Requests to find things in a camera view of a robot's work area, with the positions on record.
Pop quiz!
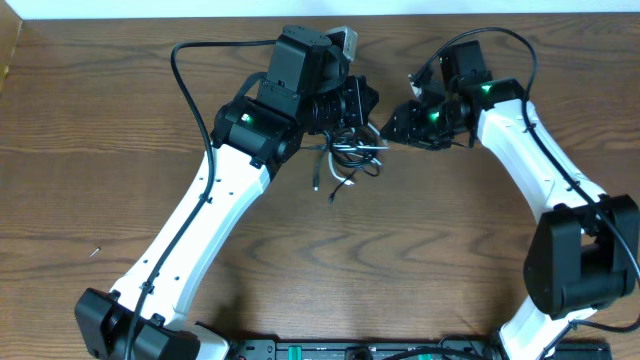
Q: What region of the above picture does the white usb cable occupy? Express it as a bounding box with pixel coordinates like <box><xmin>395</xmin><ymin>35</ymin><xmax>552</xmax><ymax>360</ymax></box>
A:
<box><xmin>326</xmin><ymin>122</ymin><xmax>390</xmax><ymax>187</ymax></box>

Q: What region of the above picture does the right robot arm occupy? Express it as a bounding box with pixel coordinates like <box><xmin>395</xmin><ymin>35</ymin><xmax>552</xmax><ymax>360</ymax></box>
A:
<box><xmin>381</xmin><ymin>41</ymin><xmax>639</xmax><ymax>359</ymax></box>

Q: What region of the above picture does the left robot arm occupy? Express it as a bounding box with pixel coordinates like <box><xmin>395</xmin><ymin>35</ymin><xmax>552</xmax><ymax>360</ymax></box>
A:
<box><xmin>74</xmin><ymin>25</ymin><xmax>378</xmax><ymax>360</ymax></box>

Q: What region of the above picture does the small metal screw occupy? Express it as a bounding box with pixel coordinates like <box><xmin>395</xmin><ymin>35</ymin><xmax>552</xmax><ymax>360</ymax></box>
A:
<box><xmin>89</xmin><ymin>247</ymin><xmax>101</xmax><ymax>258</ymax></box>

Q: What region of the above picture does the cardboard panel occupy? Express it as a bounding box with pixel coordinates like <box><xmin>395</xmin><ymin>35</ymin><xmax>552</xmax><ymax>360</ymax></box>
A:
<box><xmin>0</xmin><ymin>0</ymin><xmax>23</xmax><ymax>89</ymax></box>

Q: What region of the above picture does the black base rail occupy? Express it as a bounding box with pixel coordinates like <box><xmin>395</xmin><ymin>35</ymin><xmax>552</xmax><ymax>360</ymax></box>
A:
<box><xmin>229</xmin><ymin>338</ymin><xmax>614</xmax><ymax>360</ymax></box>

